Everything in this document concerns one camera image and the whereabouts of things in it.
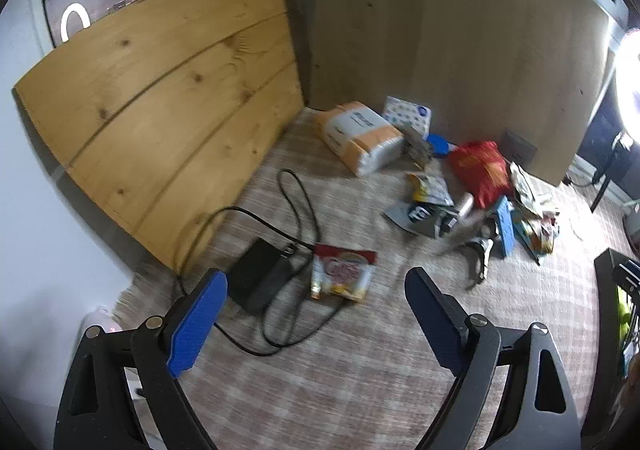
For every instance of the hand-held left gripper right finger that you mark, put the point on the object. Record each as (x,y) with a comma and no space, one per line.
(432,315)

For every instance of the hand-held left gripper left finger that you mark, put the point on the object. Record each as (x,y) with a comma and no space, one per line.
(197,325)

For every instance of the pink bottle grey cap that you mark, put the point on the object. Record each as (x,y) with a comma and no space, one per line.
(466,205)

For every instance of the black metal clip tool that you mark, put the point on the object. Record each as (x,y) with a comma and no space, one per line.
(477,255)

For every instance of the black power adapter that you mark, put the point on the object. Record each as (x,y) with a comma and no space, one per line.
(260,275)

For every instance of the red white snack packet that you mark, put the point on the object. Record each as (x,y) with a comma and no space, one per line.
(345,272)

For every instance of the grey black packet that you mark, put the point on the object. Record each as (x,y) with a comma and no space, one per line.
(415,217)

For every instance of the white power strip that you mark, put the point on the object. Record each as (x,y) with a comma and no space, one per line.
(97,320)

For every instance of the plaid blanket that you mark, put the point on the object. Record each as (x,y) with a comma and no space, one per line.
(350,380)

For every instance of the blue flat box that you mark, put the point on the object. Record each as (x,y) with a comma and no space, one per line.
(505,230)

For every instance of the yellow white snack packet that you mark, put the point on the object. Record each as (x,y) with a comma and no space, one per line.
(430,187)

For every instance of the colourful snack packet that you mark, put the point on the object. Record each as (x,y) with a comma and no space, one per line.
(537,235)

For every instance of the red snack bag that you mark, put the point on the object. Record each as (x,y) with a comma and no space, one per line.
(480,170)

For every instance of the white crumpled snack packet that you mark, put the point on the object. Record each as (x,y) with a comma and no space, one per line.
(522,185)

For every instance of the red white torn wrapper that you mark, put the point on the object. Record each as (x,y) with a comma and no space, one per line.
(417,147)

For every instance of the blue round lid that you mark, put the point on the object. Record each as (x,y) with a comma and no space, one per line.
(440,145)

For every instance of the black shelf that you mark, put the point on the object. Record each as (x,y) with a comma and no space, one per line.
(607,280)

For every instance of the grey pouch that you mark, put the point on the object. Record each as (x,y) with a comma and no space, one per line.
(520,147)

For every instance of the orange white tissue pack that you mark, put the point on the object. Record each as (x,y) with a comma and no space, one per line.
(357,140)

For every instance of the dotted white tissue pack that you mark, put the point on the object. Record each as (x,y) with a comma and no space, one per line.
(407,114)

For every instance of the pine wood board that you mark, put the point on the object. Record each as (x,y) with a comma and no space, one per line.
(150,105)

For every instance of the black tripod stand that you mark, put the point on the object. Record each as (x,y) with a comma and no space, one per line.
(607,170)

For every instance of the light wood panel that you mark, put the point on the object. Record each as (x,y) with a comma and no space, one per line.
(450,30)

